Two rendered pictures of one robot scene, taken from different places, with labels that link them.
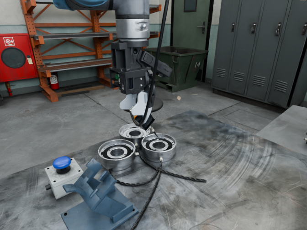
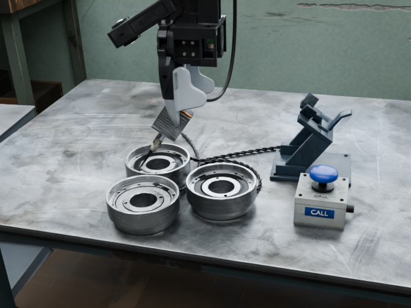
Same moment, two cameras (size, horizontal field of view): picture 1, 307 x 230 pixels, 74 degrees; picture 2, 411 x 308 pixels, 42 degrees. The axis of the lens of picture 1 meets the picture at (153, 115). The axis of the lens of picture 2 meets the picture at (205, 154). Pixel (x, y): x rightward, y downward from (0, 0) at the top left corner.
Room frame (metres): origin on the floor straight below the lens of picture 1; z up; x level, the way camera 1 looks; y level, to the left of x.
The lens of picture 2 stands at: (0.90, 0.66, 1.25)
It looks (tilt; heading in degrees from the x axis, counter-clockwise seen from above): 28 degrees down; 235
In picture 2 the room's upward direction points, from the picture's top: 2 degrees counter-clockwise
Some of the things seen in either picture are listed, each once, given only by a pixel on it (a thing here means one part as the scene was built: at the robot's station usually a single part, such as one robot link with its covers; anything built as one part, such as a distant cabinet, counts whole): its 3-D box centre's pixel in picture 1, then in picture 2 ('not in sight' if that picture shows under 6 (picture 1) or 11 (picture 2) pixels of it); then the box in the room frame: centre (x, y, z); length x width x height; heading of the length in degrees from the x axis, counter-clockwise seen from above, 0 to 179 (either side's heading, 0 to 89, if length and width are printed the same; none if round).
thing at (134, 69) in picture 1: (131, 66); (189, 19); (0.50, 0.05, 1.07); 0.09 x 0.08 x 0.12; 131
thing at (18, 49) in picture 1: (27, 65); not in sight; (3.49, 2.13, 0.50); 0.91 x 0.24 x 1.00; 128
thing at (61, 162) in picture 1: (63, 168); (322, 184); (0.39, 0.22, 0.85); 0.04 x 0.04 x 0.05
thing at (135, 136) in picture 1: (134, 135); (144, 205); (0.60, 0.06, 0.82); 0.10 x 0.10 x 0.04
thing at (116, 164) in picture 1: (117, 154); (221, 191); (0.49, 0.10, 0.82); 0.10 x 0.10 x 0.04
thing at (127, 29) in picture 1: (134, 30); not in sight; (0.50, 0.04, 1.15); 0.08 x 0.08 x 0.05
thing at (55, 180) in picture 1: (62, 177); (325, 200); (0.39, 0.22, 0.82); 0.08 x 0.07 x 0.05; 128
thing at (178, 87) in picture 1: (173, 68); not in sight; (3.98, -0.39, 0.35); 1.04 x 0.74 x 0.70; 38
